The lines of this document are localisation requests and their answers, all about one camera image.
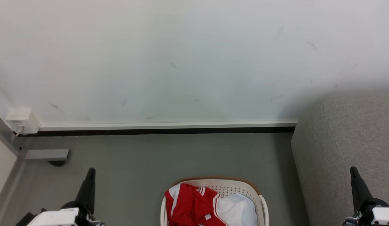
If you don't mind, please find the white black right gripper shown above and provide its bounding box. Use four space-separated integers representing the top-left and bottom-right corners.
343 166 389 226

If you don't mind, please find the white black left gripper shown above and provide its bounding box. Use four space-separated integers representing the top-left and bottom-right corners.
16 168 104 226

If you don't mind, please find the red white striped jersey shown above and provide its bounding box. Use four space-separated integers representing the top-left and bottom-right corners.
164 183 229 226

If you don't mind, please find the cream perforated plastic laundry basket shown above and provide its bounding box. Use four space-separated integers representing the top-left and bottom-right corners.
160 176 270 226

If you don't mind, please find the grey fabric sofa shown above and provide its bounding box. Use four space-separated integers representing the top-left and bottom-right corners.
291 91 389 226

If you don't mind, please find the grey framed beige panel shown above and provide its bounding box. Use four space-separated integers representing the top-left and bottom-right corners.
0 110 26 217

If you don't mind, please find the white black baseboard strip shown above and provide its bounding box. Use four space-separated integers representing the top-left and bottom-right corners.
17 120 299 137

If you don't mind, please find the white cloth garment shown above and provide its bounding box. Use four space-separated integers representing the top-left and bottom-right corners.
215 193 258 226

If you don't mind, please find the white wall socket box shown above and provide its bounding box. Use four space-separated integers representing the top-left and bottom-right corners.
5 108 41 135

